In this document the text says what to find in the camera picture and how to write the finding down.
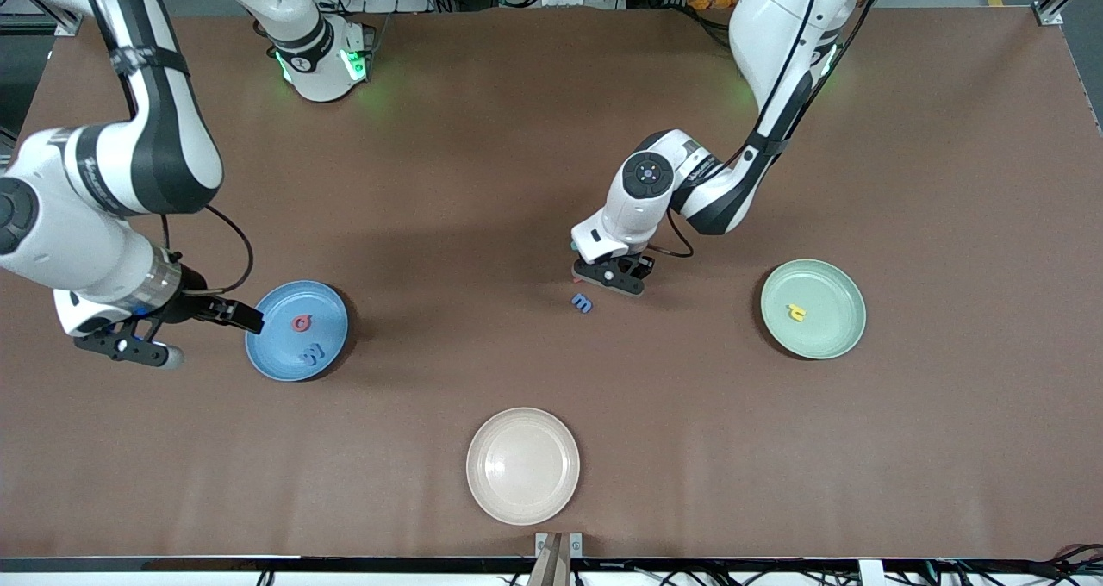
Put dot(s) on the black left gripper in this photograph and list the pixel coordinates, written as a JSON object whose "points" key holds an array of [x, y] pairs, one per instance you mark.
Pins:
{"points": [[641, 264]]}

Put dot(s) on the red foam letter Q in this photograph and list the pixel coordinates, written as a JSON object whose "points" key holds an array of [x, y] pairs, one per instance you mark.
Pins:
{"points": [[296, 323]]}

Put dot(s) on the blue foam capital W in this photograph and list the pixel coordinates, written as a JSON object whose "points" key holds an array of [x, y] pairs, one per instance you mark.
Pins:
{"points": [[312, 355]]}

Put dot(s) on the green plate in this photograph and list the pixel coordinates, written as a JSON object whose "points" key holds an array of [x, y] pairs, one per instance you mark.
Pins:
{"points": [[827, 327]]}

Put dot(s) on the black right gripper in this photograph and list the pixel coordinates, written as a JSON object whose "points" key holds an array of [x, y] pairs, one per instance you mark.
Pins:
{"points": [[195, 304]]}

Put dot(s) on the blue foam small m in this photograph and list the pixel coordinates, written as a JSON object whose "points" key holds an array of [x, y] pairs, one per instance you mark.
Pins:
{"points": [[582, 302]]}

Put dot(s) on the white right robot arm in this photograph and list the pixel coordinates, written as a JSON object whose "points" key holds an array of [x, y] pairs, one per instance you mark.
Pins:
{"points": [[103, 181]]}

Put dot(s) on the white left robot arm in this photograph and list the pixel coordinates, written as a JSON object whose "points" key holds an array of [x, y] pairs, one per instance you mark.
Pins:
{"points": [[775, 34]]}

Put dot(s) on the blue plate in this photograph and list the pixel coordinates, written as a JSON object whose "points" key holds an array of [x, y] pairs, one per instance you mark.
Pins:
{"points": [[280, 353]]}

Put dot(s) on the metal table edge bracket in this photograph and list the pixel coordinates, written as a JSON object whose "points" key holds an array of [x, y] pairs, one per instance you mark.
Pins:
{"points": [[576, 545]]}

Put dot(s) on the white label tag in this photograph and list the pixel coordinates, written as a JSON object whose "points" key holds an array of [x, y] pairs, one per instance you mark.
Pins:
{"points": [[870, 573]]}

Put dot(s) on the brown table cover sheet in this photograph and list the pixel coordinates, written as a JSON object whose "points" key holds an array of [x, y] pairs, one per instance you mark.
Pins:
{"points": [[551, 138]]}

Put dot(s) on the beige plate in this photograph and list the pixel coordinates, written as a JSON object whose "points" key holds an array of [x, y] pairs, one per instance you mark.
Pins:
{"points": [[523, 467]]}

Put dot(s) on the yellow foam small h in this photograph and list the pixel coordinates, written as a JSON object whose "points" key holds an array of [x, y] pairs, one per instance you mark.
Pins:
{"points": [[796, 314]]}

